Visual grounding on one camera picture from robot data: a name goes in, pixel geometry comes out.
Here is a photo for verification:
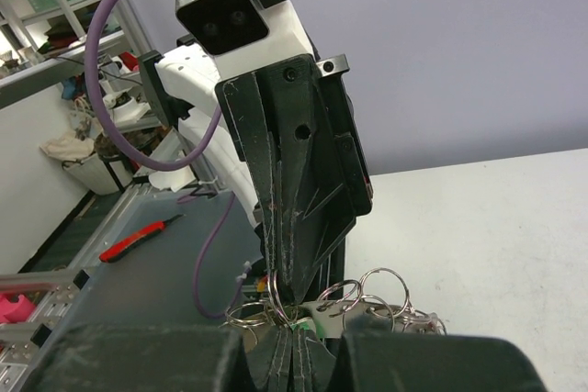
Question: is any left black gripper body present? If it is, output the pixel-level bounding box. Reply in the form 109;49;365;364
316;54;373;216

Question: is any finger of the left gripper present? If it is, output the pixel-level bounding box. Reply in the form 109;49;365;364
256;55;357;303

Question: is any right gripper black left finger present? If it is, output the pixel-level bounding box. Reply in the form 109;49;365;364
27;325;256;391

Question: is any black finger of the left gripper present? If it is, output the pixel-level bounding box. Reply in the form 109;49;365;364
215;71;288;282

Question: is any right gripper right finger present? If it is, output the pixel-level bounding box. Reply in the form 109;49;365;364
334;318;547;391

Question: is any silver round keyring disc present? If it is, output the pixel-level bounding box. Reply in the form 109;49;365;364
222;267;447;344

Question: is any green tagged key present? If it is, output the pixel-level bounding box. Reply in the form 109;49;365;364
290;317;328;340

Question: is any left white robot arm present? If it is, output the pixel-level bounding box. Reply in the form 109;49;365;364
140;37;373;304

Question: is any pink plastic part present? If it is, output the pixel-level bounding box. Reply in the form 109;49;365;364
0;294;36;324

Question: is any white storage shelf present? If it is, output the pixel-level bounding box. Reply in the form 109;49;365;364
0;0;153;90

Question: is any aluminium front rail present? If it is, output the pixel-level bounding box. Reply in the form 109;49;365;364
1;184;153;391

